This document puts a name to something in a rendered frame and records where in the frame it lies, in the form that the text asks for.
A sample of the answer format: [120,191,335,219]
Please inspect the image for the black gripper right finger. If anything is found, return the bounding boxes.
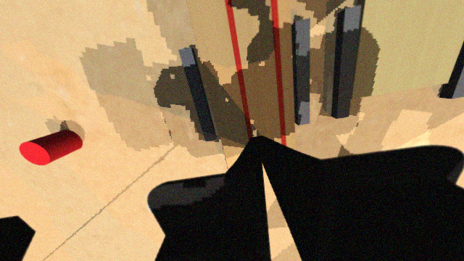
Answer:
[257,136,464,261]

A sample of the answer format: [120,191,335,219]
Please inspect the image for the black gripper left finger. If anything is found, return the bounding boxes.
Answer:
[147,136,271,261]

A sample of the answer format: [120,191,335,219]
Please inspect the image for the red cylinder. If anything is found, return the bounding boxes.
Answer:
[20,130,83,165]

